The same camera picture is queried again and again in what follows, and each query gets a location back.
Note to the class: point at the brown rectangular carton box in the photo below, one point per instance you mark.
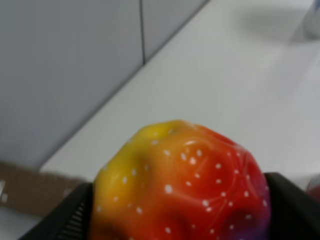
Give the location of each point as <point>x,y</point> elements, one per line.
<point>33,192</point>

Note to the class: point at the white blue shampoo bottle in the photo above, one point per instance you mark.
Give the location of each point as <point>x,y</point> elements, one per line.
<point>311,21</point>

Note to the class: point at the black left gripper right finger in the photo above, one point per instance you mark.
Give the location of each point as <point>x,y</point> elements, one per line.
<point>294,214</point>

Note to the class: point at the multicolour dimpled rubber ball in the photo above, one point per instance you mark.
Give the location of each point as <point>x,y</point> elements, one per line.
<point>180,181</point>

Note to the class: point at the red soda can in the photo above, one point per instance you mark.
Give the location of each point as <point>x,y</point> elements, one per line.
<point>314,191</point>

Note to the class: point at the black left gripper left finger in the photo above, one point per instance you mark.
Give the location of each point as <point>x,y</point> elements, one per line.
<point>70,220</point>

